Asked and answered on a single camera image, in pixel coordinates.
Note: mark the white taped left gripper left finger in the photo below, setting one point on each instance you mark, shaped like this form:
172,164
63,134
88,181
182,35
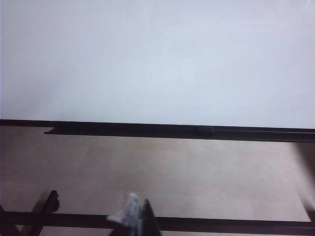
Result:
131,211

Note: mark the black metal whiteboard stand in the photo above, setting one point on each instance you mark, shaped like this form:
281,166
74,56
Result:
73,219

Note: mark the black whiteboard pen tray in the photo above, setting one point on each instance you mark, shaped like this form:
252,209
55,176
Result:
172,134

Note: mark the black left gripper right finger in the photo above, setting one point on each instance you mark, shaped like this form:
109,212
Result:
148,222

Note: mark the white whiteboard with black frame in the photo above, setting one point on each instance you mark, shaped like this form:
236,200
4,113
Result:
157,61

